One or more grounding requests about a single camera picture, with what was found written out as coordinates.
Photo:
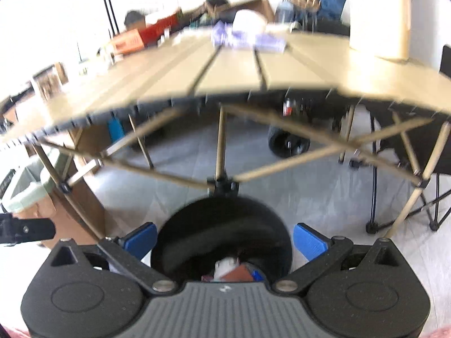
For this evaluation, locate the black cart wheel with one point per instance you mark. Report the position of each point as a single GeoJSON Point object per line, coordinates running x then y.
{"type": "Point", "coordinates": [285, 144]}

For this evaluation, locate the clear jar with snacks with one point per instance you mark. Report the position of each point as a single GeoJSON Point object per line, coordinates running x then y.
{"type": "Point", "coordinates": [49, 81]}

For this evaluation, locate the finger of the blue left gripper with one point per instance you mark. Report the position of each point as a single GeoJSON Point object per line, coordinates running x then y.
{"type": "Point", "coordinates": [30, 230]}

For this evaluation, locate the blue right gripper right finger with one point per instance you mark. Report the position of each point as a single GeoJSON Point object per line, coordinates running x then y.
{"type": "Point", "coordinates": [309, 242]}

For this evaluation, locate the blue tissue pack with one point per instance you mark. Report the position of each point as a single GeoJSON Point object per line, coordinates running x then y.
{"type": "Point", "coordinates": [257, 276]}

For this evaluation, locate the white and yellow plush alpaca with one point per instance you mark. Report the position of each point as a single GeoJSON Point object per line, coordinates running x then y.
{"type": "Point", "coordinates": [225, 266]}

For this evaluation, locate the cardboard box with green liner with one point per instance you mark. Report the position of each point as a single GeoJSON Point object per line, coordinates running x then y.
{"type": "Point", "coordinates": [33, 194]}

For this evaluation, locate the cream thermos jug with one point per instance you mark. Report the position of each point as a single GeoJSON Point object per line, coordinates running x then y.
{"type": "Point", "coordinates": [381, 28]}

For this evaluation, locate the pink scrubbing sponge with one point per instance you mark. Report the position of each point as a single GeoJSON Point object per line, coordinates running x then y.
{"type": "Point", "coordinates": [239, 274]}

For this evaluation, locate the black round trash bin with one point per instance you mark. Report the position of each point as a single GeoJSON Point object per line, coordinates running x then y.
{"type": "Point", "coordinates": [210, 229]}

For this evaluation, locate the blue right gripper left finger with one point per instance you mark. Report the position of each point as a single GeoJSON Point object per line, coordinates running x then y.
{"type": "Point", "coordinates": [140, 241]}

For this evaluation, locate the orange cardboard box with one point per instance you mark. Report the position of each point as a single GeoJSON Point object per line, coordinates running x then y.
{"type": "Point", "coordinates": [138, 38]}

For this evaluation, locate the black folding chair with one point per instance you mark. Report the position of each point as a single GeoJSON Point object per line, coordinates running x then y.
{"type": "Point", "coordinates": [413, 149]}

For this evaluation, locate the tan folding slatted table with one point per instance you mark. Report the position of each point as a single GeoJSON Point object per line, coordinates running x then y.
{"type": "Point", "coordinates": [188, 72]}

